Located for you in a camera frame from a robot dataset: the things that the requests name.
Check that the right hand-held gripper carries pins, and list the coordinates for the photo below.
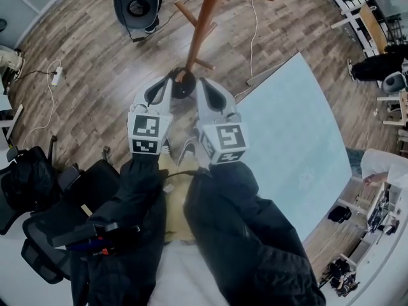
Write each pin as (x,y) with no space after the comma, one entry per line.
(229,137)

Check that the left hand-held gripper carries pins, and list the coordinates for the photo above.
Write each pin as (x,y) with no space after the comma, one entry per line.
(145,127)

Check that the wooden coat rack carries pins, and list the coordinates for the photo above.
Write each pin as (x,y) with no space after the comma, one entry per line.
(204,21)

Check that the person's left forearm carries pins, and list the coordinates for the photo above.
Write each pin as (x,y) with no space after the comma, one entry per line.
(134,209)

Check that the person's right forearm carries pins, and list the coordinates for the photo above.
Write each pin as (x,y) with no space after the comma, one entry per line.
(239,228)

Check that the person's black sneaker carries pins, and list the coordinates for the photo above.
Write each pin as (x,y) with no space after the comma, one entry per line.
(186,153)
(165,147)

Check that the light blue table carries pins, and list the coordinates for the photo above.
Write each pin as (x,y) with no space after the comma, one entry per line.
(287,132)

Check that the white power strip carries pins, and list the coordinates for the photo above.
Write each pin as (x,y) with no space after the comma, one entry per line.
(56,75)

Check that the person's khaki trousers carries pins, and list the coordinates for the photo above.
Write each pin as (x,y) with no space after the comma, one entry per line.
(178,202)

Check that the white desk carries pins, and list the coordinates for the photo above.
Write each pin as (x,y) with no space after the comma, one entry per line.
(4,102)

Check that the dark grey flat box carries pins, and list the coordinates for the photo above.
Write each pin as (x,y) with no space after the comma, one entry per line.
(83,233)

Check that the blue flat item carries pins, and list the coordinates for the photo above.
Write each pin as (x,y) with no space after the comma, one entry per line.
(86,244)

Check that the person's white shirt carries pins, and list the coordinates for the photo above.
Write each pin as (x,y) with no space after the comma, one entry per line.
(188,276)

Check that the white-legged wooden desk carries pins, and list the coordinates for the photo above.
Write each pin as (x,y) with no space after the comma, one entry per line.
(366,27)
(396,107)
(379,209)

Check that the black and white bag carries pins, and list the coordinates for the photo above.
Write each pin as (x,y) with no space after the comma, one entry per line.
(339,276)

